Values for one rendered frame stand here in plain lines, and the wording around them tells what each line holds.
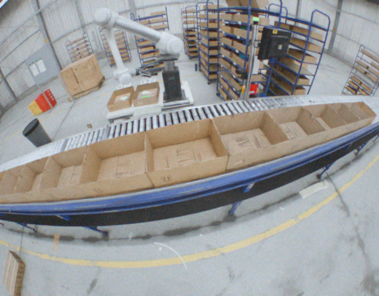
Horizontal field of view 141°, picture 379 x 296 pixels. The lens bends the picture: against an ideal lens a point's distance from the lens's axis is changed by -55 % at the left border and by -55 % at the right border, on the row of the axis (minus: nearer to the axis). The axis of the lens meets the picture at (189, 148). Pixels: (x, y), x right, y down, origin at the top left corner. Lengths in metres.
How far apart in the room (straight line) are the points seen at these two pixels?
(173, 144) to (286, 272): 1.69
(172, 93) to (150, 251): 1.68
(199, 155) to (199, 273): 1.17
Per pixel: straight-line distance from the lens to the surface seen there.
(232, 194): 1.08
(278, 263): 1.81
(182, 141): 0.97
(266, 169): 0.89
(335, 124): 1.62
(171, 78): 1.56
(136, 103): 1.70
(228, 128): 1.01
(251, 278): 1.71
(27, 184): 1.59
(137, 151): 1.00
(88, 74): 5.11
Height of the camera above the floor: 1.61
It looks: 50 degrees down
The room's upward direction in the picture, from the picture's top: 6 degrees counter-clockwise
